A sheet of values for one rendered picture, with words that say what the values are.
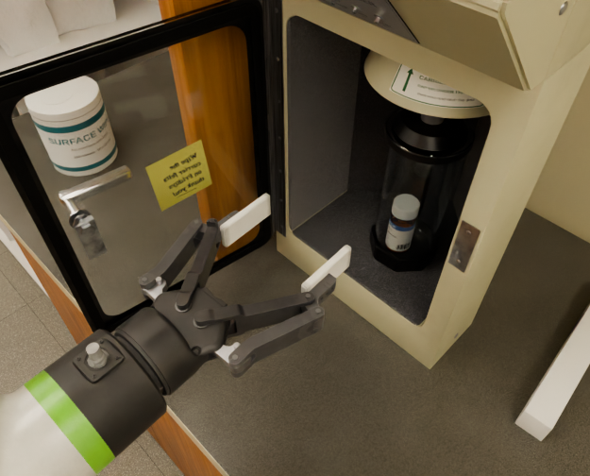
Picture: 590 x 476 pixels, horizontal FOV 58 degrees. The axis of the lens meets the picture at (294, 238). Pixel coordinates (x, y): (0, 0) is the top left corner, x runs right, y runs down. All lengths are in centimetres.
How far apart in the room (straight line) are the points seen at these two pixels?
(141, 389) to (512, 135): 37
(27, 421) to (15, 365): 164
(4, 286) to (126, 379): 189
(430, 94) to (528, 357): 45
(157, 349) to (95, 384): 5
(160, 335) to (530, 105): 36
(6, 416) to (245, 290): 50
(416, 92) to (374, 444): 45
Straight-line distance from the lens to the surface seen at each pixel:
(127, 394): 44
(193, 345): 48
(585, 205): 106
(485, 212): 56
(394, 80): 58
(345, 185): 90
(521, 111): 49
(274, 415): 76
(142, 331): 46
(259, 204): 58
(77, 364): 45
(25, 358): 209
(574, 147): 101
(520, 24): 37
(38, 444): 44
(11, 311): 223
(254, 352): 47
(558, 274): 98
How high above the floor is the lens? 164
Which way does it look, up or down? 48 degrees down
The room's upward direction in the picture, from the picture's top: straight up
